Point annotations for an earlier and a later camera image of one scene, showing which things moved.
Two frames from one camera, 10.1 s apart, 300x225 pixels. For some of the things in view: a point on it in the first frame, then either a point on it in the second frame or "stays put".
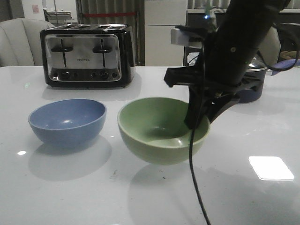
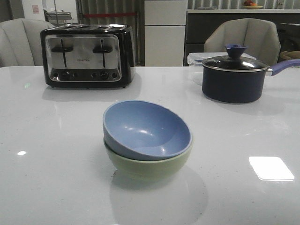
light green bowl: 154,130 → 149,170
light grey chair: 20,42 stays put
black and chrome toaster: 88,55 stays put
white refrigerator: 161,16 stays put
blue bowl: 68,123 → 142,131
